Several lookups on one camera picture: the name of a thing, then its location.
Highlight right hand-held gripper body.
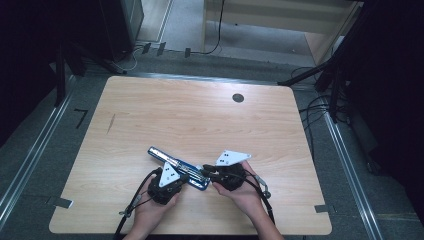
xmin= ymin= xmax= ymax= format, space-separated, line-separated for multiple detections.
xmin=213 ymin=149 xmax=252 ymax=192

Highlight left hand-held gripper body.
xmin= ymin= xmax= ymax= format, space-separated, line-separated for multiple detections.
xmin=147 ymin=161 xmax=188 ymax=206

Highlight blue stapler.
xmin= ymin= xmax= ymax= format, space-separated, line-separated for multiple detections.
xmin=147 ymin=145 xmax=212 ymax=192

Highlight person's right hand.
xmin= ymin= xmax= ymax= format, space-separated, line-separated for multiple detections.
xmin=211 ymin=161 xmax=268 ymax=218

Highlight person's left hand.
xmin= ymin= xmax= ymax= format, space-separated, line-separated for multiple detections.
xmin=131 ymin=190 xmax=182 ymax=235

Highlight grey tape piece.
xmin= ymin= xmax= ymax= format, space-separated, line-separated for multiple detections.
xmin=46 ymin=195 xmax=74 ymax=210
xmin=314 ymin=204 xmax=336 ymax=214

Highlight black stand with legs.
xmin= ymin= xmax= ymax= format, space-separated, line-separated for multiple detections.
xmin=277 ymin=6 xmax=364 ymax=124

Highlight light wooden furniture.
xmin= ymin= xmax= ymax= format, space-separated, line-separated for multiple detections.
xmin=201 ymin=0 xmax=364 ymax=67

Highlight dark cabinet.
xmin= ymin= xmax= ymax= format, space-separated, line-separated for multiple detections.
xmin=98 ymin=0 xmax=145 ymax=62

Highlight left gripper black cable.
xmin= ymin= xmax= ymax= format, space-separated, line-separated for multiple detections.
xmin=112 ymin=167 xmax=164 ymax=240

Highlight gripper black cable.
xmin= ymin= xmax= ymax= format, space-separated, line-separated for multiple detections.
xmin=242 ymin=169 xmax=277 ymax=225
xmin=112 ymin=167 xmax=164 ymax=240

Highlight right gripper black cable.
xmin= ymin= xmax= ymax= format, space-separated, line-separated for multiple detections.
xmin=242 ymin=169 xmax=277 ymax=225

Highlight black floor cables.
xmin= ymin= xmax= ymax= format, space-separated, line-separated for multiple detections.
xmin=290 ymin=65 xmax=351 ymax=163

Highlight metal floor rail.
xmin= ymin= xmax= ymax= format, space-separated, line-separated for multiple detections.
xmin=0 ymin=75 xmax=77 ymax=222
xmin=322 ymin=109 xmax=385 ymax=240

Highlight white floor cable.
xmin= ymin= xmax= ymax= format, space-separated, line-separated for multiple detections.
xmin=111 ymin=45 xmax=145 ymax=73

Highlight hanging black cable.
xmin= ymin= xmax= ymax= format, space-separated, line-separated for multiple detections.
xmin=190 ymin=0 xmax=226 ymax=56

